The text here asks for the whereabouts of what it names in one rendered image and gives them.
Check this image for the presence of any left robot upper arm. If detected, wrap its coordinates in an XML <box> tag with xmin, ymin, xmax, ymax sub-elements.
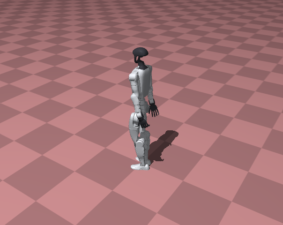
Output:
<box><xmin>129</xmin><ymin>71</ymin><xmax>139</xmax><ymax>98</ymax></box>

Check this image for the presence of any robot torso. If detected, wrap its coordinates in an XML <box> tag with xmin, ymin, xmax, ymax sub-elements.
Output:
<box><xmin>132</xmin><ymin>64</ymin><xmax>150</xmax><ymax>115</ymax></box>

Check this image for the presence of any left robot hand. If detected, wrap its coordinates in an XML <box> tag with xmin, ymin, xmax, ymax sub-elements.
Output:
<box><xmin>138</xmin><ymin>113</ymin><xmax>150</xmax><ymax>128</ymax></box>

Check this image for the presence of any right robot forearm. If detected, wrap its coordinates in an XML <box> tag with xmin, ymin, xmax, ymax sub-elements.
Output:
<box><xmin>148</xmin><ymin>86</ymin><xmax>154</xmax><ymax>104</ymax></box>

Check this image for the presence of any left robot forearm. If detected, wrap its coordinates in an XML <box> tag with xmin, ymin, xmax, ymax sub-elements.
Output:
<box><xmin>131</xmin><ymin>94</ymin><xmax>142</xmax><ymax>118</ymax></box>

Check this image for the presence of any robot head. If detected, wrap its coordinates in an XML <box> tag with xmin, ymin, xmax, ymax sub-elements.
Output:
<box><xmin>133</xmin><ymin>47</ymin><xmax>148</xmax><ymax>70</ymax></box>

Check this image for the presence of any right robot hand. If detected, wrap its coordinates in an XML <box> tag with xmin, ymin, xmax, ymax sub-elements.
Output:
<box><xmin>149</xmin><ymin>99</ymin><xmax>159</xmax><ymax>117</ymax></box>

